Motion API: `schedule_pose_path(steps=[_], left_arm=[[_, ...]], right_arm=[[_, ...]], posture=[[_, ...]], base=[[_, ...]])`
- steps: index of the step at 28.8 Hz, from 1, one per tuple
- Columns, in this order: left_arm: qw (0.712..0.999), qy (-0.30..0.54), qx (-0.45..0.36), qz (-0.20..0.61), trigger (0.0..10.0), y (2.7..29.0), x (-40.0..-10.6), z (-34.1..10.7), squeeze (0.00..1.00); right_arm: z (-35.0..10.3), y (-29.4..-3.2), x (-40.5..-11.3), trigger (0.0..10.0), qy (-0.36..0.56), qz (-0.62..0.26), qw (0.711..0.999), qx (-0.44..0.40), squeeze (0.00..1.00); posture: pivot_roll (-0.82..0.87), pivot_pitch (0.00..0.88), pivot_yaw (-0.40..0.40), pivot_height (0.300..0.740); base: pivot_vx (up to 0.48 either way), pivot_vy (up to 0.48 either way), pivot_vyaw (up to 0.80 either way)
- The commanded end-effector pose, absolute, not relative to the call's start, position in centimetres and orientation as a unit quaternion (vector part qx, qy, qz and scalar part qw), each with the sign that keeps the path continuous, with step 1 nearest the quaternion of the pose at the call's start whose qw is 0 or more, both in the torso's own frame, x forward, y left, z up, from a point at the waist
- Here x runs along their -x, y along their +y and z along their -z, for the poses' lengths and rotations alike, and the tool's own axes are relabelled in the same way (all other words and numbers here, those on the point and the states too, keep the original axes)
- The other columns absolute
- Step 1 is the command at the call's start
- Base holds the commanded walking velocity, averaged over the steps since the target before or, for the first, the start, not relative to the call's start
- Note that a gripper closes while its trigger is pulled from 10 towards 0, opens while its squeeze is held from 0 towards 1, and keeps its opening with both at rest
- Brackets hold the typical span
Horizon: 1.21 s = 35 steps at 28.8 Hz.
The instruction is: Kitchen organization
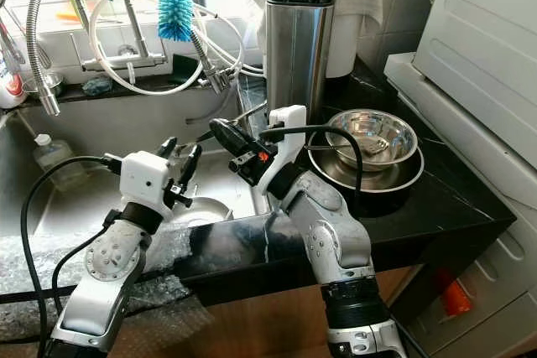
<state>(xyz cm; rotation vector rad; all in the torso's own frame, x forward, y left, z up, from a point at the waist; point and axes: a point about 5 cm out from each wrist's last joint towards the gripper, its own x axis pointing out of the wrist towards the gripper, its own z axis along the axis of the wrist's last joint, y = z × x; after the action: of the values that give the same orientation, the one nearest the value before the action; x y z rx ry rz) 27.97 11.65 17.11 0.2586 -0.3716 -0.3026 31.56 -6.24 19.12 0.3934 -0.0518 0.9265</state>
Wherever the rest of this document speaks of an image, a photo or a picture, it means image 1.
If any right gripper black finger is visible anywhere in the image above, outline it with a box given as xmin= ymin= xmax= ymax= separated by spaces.
xmin=211 ymin=127 xmax=251 ymax=158
xmin=208 ymin=117 xmax=254 ymax=146

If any deep stainless steel bowl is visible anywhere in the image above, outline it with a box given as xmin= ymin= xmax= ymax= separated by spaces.
xmin=325 ymin=109 xmax=419 ymax=173

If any large stainless steel plate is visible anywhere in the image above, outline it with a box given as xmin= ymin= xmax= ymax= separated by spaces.
xmin=306 ymin=136 xmax=425 ymax=193

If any thin steel rod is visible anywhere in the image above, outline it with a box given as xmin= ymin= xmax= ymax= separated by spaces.
xmin=197 ymin=101 xmax=268 ymax=141

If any small stainless steel bowl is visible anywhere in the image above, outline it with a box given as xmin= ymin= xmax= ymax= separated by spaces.
xmin=176 ymin=199 xmax=232 ymax=226

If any clear bubble wrap sheet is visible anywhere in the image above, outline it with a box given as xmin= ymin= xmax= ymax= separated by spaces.
xmin=0 ymin=222 xmax=211 ymax=342

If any stainless steel sink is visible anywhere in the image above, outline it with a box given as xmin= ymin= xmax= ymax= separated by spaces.
xmin=0 ymin=90 xmax=269 ymax=237

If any blue green scouring pad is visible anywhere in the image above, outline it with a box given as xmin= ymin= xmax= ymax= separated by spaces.
xmin=82 ymin=77 xmax=114 ymax=97

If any stainless steel knife block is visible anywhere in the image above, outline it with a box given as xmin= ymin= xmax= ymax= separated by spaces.
xmin=264 ymin=0 xmax=338 ymax=124

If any clear plastic bottle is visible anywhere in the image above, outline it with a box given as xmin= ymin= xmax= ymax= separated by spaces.
xmin=34 ymin=133 xmax=81 ymax=187

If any chrome sink faucet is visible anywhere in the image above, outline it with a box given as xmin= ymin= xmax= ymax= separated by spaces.
xmin=80 ymin=0 xmax=232 ymax=95

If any small steel cup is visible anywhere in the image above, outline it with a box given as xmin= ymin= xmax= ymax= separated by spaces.
xmin=23 ymin=71 xmax=65 ymax=99

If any white cylindrical container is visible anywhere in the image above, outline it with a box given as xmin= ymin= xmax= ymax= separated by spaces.
xmin=329 ymin=6 xmax=362 ymax=78

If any wooden cabinet front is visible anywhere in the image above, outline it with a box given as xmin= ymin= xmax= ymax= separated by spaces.
xmin=109 ymin=264 xmax=429 ymax=358

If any white red-capped soap bottle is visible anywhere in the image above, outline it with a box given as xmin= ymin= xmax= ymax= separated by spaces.
xmin=0 ymin=48 xmax=28 ymax=109

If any flexible steel spring faucet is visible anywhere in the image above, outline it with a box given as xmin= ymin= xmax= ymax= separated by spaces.
xmin=27 ymin=0 xmax=85 ymax=116

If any orange plastic object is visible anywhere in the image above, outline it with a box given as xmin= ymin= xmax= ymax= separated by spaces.
xmin=436 ymin=270 xmax=475 ymax=317

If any white washing machine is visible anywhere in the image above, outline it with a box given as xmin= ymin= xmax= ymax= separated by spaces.
xmin=383 ymin=0 xmax=537 ymax=358

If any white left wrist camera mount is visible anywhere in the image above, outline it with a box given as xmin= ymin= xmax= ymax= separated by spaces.
xmin=120 ymin=151 xmax=177 ymax=208

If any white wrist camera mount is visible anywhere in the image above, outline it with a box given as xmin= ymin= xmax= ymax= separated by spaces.
xmin=256 ymin=105 xmax=308 ymax=195
xmin=120 ymin=151 xmax=177 ymax=208

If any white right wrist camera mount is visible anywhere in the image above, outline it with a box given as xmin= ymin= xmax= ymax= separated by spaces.
xmin=256 ymin=105 xmax=308 ymax=195

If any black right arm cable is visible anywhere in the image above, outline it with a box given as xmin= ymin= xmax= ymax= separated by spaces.
xmin=260 ymin=125 xmax=364 ymax=200

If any white looped hose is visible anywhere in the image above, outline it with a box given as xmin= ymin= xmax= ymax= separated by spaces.
xmin=88 ymin=0 xmax=261 ymax=96

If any steel wire whisk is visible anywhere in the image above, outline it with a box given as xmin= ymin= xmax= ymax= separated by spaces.
xmin=0 ymin=2 xmax=23 ymax=65

